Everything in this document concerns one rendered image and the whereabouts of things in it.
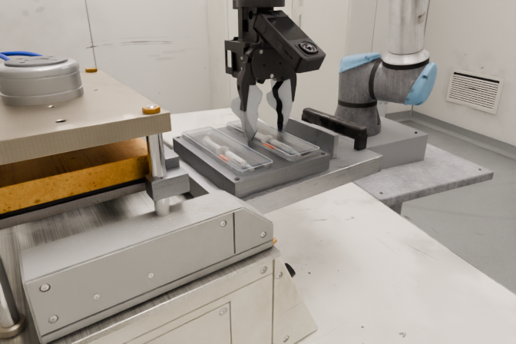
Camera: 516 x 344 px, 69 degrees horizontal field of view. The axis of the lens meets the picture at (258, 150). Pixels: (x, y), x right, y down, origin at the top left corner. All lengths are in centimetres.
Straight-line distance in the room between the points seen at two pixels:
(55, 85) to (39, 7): 249
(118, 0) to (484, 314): 268
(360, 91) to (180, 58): 206
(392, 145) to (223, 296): 79
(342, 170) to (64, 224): 40
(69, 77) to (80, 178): 11
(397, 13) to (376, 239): 54
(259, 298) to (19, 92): 35
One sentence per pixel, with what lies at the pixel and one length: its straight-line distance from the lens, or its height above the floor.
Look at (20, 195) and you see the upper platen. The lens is 40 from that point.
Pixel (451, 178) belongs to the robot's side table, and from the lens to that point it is 116.
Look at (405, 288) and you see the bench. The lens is 73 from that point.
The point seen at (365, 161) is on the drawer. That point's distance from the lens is 62.
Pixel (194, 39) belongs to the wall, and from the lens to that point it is 301.
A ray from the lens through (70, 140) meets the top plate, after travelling 35.
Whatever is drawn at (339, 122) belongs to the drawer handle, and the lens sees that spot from 67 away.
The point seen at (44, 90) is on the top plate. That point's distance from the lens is 43.
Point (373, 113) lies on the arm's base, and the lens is 116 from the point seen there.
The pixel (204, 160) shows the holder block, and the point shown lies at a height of 99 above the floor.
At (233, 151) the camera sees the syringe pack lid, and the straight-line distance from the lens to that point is 54.
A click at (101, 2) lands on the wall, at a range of 290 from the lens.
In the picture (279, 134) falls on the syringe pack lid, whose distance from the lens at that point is 61.
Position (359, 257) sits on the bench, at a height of 75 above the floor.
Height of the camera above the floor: 121
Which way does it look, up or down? 22 degrees down
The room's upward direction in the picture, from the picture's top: straight up
